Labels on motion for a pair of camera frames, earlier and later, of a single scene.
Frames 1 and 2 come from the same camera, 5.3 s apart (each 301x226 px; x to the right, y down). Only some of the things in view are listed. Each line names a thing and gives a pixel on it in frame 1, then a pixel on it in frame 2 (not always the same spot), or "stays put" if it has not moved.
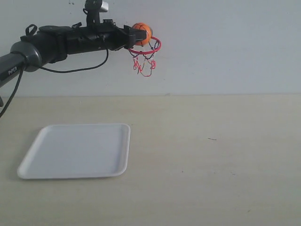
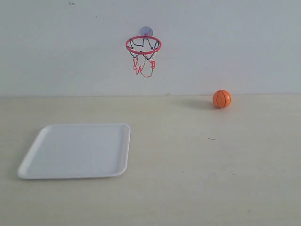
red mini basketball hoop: x=144 y=60 stays put
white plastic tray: x=70 y=150 stays put
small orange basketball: x=143 y=26 → x=221 y=99
